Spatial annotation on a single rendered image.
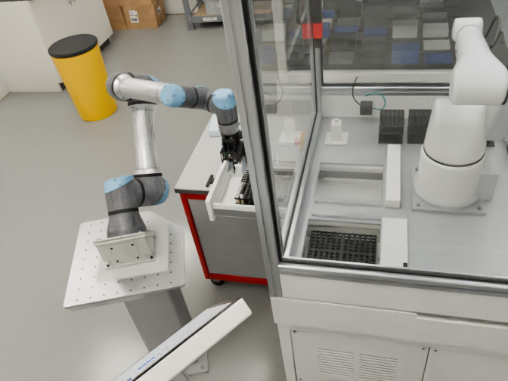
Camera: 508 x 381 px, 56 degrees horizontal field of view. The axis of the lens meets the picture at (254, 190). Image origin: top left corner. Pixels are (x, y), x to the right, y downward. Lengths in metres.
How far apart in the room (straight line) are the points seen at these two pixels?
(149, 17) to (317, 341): 5.04
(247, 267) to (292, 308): 1.03
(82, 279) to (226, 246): 0.77
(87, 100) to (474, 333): 3.62
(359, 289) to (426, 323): 0.22
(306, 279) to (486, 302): 0.47
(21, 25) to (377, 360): 4.27
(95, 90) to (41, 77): 1.01
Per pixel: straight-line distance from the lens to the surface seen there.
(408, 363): 1.69
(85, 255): 2.04
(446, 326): 1.48
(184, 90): 1.63
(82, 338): 2.79
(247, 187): 1.88
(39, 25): 4.94
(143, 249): 1.85
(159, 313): 2.12
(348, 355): 1.70
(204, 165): 2.27
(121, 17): 6.28
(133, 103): 1.98
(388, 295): 1.38
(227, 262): 2.50
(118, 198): 1.86
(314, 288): 1.39
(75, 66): 4.23
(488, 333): 1.51
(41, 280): 3.18
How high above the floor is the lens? 2.11
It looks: 41 degrees down
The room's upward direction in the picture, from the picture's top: 9 degrees counter-clockwise
